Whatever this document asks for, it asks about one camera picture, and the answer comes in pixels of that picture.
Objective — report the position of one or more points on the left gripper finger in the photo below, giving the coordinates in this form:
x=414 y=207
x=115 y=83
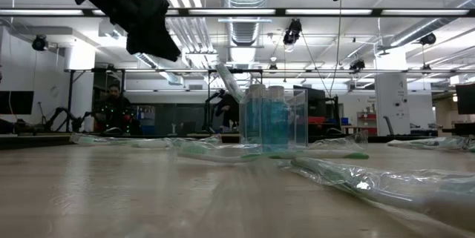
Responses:
x=156 y=50

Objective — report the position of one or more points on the white LED light strip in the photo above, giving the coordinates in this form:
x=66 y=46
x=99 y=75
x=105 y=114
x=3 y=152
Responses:
x=426 y=12
x=232 y=12
x=173 y=12
x=328 y=12
x=41 y=12

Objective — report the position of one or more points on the silver round ventilation duct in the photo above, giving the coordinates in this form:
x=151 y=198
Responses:
x=245 y=32

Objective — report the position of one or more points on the black computer monitor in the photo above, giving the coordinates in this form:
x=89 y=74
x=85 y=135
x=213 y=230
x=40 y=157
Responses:
x=16 y=102
x=465 y=99
x=317 y=102

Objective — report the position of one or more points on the white paper cup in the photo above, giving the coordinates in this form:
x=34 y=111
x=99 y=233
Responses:
x=88 y=125

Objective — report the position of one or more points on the clear acrylic container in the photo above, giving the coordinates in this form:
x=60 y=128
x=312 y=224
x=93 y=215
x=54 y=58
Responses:
x=301 y=97

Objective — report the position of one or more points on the black overhead frame bar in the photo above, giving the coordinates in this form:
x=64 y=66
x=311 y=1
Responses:
x=183 y=12

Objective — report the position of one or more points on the black background robot arm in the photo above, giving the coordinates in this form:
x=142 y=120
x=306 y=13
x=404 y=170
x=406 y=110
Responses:
x=61 y=110
x=211 y=99

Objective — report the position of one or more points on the red plastic bin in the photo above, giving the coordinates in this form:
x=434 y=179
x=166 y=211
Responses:
x=317 y=120

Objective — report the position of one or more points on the red shelf rack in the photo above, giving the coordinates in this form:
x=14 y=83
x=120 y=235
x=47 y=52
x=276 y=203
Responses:
x=366 y=123

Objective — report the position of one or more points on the person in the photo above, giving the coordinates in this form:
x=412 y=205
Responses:
x=115 y=108
x=229 y=110

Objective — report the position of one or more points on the white building column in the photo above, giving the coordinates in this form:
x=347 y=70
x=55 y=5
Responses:
x=391 y=112

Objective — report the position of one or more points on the blue mouthwash bottle white cap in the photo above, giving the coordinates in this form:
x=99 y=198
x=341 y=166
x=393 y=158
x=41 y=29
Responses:
x=277 y=119
x=256 y=119

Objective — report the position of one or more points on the black aluminium table frame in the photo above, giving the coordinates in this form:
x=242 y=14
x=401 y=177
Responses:
x=22 y=141

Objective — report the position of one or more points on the black overhead rig camera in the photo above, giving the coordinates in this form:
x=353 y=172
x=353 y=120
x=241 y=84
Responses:
x=293 y=30

